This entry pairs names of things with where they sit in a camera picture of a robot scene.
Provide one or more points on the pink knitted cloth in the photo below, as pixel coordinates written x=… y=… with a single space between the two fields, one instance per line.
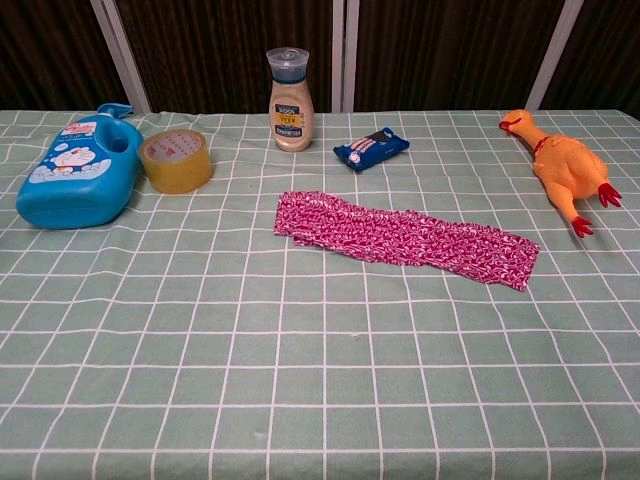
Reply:
x=400 y=240

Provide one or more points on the blue snack packet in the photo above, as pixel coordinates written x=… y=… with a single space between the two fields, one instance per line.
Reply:
x=372 y=148

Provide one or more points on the beige sauce bottle clear cap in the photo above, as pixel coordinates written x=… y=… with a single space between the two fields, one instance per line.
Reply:
x=290 y=125

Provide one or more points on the clear yellowish tape roll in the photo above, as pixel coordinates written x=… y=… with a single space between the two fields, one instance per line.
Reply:
x=175 y=176

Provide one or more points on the green white checked tablecloth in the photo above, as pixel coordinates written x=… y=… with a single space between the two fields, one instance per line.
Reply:
x=200 y=350

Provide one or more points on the dark ribbed partition panel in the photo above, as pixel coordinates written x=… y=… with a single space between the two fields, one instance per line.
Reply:
x=610 y=50
x=40 y=50
x=225 y=50
x=440 y=50

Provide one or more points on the blue cartoon detergent bottle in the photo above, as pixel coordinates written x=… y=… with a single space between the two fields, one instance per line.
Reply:
x=75 y=190

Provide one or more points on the orange rubber chicken toy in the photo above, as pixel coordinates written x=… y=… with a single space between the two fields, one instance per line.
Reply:
x=565 y=170

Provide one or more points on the white partition frame post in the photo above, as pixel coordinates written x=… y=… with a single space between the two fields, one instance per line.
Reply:
x=554 y=50
x=121 y=55
x=345 y=50

